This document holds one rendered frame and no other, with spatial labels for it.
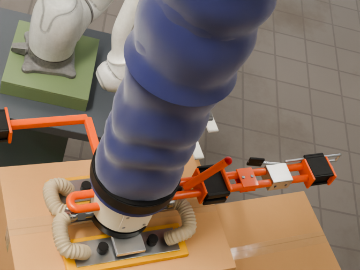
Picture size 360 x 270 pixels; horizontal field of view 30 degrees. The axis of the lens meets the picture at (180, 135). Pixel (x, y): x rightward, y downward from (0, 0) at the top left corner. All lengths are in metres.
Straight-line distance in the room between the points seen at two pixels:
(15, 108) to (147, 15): 1.15
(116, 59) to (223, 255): 0.66
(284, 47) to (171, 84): 2.80
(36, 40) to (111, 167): 0.79
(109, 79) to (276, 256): 0.91
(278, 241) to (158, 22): 1.46
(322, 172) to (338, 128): 1.77
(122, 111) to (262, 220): 1.21
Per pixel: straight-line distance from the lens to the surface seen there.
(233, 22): 1.15
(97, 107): 2.35
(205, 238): 1.93
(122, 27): 2.00
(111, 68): 2.05
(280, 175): 1.96
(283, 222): 2.57
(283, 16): 4.24
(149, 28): 1.22
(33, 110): 2.30
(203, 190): 1.82
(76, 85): 2.31
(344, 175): 3.59
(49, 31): 2.19
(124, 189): 1.57
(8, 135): 1.82
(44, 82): 2.30
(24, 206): 1.86
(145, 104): 1.35
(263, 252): 2.47
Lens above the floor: 2.55
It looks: 50 degrees down
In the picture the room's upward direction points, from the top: 25 degrees clockwise
